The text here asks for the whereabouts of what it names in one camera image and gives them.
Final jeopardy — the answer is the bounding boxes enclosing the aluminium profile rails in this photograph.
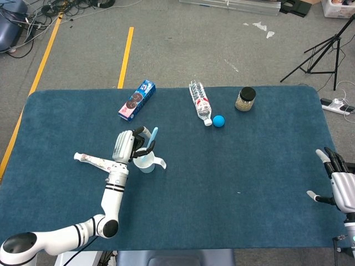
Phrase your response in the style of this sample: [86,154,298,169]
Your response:
[179,0,282,17]

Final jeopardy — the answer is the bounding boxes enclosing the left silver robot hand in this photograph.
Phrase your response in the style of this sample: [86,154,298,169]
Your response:
[111,126,155,164]

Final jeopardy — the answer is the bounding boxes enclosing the white power strip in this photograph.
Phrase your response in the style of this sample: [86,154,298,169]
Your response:
[321,98,355,116]

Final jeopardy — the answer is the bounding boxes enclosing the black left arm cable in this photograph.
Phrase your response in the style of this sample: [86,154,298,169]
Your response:
[63,235,98,266]

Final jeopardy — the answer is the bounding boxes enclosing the white floral toothpaste tube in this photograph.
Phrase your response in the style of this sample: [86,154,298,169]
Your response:
[73,152,119,174]

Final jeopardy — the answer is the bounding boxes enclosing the blue cookie box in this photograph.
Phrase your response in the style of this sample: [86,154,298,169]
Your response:
[118,79,156,122]

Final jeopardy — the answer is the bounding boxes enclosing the tangle of black cables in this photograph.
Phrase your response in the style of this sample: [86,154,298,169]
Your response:
[0,0,116,59]

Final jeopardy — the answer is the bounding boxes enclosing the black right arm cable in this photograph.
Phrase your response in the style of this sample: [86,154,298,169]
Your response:
[332,234,347,266]

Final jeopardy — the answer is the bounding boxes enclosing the blue foam ball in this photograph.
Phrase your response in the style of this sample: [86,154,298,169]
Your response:
[212,114,226,128]

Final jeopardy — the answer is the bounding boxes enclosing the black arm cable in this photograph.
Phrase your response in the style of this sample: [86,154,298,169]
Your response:
[63,235,98,266]
[332,234,347,266]

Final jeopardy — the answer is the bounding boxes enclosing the blue-grey machine base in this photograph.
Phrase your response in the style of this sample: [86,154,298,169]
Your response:
[0,0,28,53]

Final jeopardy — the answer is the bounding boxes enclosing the white plastic basket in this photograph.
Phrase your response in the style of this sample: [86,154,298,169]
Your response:
[321,0,355,19]

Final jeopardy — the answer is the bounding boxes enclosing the blue-grey robot torso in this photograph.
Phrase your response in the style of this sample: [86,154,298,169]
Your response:
[115,249,236,266]

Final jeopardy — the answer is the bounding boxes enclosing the blue table carpet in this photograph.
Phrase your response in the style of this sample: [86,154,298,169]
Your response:
[0,85,341,253]

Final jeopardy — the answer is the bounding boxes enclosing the black tripod stand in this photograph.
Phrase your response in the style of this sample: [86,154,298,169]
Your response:
[280,13,355,91]

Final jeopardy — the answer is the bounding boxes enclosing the black metal bracket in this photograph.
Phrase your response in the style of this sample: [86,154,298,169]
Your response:
[279,0,311,18]

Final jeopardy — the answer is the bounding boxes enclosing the pale blue cup with handle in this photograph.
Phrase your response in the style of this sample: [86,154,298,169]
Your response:
[133,147,168,174]

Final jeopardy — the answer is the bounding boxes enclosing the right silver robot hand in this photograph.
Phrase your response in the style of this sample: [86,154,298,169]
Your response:
[306,147,355,214]

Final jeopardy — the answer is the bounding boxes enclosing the light blue toothbrush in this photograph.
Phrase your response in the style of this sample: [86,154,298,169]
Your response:
[141,126,159,161]

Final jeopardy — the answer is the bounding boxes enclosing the glass jar with black lid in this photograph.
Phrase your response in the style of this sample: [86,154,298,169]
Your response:
[235,86,257,112]

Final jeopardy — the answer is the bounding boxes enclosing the clear plastic water bottle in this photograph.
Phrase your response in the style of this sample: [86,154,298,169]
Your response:
[189,79,214,127]

